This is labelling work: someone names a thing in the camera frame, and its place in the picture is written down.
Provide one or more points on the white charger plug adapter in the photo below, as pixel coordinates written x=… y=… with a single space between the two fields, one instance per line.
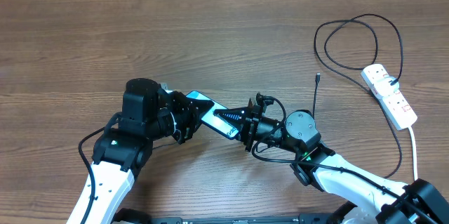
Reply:
x=385 y=87

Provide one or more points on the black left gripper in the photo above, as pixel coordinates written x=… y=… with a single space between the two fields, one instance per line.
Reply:
x=189 y=112

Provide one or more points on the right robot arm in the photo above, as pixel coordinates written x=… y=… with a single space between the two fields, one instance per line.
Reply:
x=317 y=165

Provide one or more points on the blue Samsung Galaxy smartphone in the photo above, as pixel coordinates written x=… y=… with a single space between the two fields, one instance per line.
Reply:
x=213 y=122

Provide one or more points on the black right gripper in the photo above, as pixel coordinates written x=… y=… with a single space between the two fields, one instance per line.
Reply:
x=245 y=115

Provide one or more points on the white power strip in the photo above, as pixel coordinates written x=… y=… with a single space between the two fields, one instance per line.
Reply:
x=396 y=106

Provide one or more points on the black aluminium mounting rail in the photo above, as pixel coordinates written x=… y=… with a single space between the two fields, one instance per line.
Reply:
x=128 y=216

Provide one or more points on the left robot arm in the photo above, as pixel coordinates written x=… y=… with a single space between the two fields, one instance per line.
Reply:
x=125 y=144

